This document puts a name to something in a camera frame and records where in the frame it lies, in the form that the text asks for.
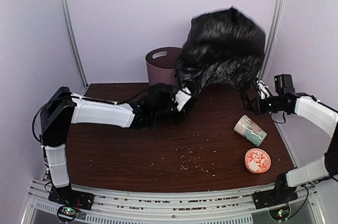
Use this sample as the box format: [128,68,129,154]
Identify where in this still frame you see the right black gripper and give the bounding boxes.
[246,94,286,114]

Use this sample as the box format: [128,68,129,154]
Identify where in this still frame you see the mauve plastic trash bin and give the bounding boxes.
[145,46,182,86]

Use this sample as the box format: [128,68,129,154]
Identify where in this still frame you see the floral ceramic mug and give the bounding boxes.
[234,115,267,147]

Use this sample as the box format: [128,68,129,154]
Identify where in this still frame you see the black plastic trash bag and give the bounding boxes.
[175,7,266,108]

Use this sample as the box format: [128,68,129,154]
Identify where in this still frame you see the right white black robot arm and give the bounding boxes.
[249,74,337,204]

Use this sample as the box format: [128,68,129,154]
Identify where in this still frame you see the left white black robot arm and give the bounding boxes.
[38,83,196,205]

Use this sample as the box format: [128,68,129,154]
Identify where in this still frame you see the orange patterned ceramic bowl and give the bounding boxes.
[245,148,271,174]

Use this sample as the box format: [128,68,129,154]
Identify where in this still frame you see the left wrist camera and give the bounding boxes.
[175,87,192,111]

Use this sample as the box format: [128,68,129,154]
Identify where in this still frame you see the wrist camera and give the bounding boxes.
[256,80,270,100]
[175,87,192,111]

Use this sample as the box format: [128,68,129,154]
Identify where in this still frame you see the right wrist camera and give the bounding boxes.
[256,80,270,100]

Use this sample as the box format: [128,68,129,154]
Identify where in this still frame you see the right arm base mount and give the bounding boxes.
[252,190,298,221]

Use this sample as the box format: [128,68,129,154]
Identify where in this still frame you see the right aluminium frame post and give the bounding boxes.
[259,0,285,81]

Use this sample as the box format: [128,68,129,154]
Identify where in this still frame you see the aluminium frame post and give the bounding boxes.
[259,0,285,81]
[60,0,89,89]

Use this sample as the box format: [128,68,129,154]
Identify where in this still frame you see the aluminium front rail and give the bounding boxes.
[27,179,317,224]

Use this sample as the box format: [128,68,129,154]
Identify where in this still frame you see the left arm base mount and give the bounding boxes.
[48,185,95,223]

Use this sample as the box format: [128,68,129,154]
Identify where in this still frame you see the left aluminium frame post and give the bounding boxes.
[60,0,89,89]

